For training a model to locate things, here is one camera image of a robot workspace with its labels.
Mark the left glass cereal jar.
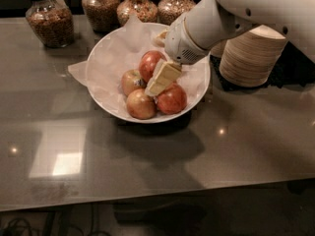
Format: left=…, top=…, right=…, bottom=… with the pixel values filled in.
left=26, top=0, right=74, bottom=48

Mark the glass cereal jar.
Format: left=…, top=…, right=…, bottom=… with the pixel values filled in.
left=157, top=0, right=196, bottom=25
left=82, top=0, right=120, bottom=32
left=117, top=0, right=158, bottom=26
left=26, top=0, right=74, bottom=48

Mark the white paper liner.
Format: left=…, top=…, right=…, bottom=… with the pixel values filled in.
left=67, top=14, right=212, bottom=117

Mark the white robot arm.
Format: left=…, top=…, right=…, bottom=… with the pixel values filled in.
left=146, top=0, right=315, bottom=96

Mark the front left yellow-red apple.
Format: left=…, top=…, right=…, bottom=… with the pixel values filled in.
left=126, top=88, right=157, bottom=120

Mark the white bowl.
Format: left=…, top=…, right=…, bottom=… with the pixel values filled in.
left=85, top=22, right=212, bottom=125

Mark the yellow-red apple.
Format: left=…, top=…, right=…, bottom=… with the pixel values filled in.
left=126, top=88, right=157, bottom=120
left=121, top=69, right=146, bottom=96

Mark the red apple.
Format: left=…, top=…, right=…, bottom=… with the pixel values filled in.
left=138, top=50, right=166, bottom=83
left=157, top=83, right=187, bottom=115

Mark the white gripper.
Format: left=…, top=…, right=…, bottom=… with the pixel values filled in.
left=145, top=12, right=211, bottom=97

